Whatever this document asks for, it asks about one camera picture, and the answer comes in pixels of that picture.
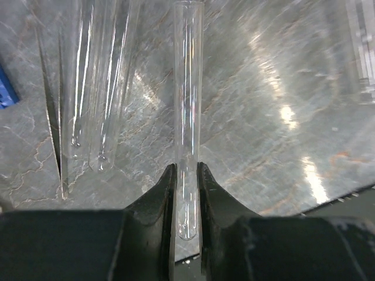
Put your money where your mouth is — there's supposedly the clear glass beaker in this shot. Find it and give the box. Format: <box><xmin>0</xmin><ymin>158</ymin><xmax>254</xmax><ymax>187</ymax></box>
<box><xmin>345</xmin><ymin>0</ymin><xmax>374</xmax><ymax>105</ymax></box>

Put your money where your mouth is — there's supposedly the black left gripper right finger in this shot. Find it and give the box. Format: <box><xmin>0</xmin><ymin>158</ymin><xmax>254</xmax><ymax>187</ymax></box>
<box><xmin>196</xmin><ymin>162</ymin><xmax>374</xmax><ymax>280</ymax></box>

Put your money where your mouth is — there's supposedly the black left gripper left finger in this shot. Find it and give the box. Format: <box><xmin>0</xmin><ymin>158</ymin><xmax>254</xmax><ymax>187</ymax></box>
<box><xmin>1</xmin><ymin>164</ymin><xmax>176</xmax><ymax>280</ymax></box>

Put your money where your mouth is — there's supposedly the clear glass test tube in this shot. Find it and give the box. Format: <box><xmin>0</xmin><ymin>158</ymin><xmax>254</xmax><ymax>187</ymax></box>
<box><xmin>62</xmin><ymin>1</ymin><xmax>95</xmax><ymax>159</ymax></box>
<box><xmin>173</xmin><ymin>1</ymin><xmax>204</xmax><ymax>241</ymax></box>
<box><xmin>88</xmin><ymin>1</ymin><xmax>141</xmax><ymax>172</ymax></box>

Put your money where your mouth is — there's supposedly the blue plastic divided bin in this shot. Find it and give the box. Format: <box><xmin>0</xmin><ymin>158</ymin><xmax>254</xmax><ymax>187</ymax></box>
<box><xmin>0</xmin><ymin>67</ymin><xmax>19</xmax><ymax>109</ymax></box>

